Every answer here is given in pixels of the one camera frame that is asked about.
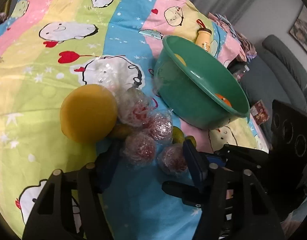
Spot framed wall picture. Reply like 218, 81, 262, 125
289, 5, 307, 53

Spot red fruit top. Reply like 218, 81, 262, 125
116, 87, 154, 127

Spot colourful cartoon bed sheet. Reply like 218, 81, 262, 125
0, 0, 261, 239

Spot yellow green mango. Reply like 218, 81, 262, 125
108, 124, 134, 139

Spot yellow fruit in basin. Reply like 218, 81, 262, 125
174, 54, 186, 66

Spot red patterned snack packet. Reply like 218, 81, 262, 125
250, 100, 269, 126

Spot yellow bottle red strap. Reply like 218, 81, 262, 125
195, 19, 213, 52

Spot large yellow pomelo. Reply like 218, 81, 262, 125
60, 84, 118, 143

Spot small green fruit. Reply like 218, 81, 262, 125
172, 126, 185, 144
185, 135, 197, 147

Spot red fruit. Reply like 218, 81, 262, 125
116, 87, 154, 127
143, 111, 173, 144
122, 132, 156, 166
157, 144, 188, 176

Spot orange fruit in basin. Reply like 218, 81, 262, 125
215, 93, 232, 107

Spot clear plastic bottle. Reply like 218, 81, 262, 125
233, 65, 249, 82

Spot green plastic basin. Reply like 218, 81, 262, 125
154, 36, 250, 129

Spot grey sofa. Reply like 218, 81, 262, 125
228, 35, 307, 141

